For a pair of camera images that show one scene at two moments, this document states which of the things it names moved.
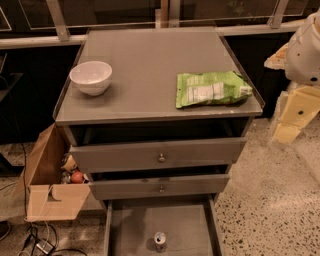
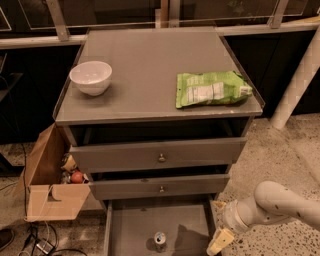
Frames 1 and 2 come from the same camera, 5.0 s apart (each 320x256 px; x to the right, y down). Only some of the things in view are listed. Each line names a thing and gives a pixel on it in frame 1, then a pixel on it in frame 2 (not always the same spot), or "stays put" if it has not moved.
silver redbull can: [159, 241] stays put
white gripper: [304, 58] to [230, 216]
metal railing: [170, 10] stays put
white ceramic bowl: [91, 77] stays put
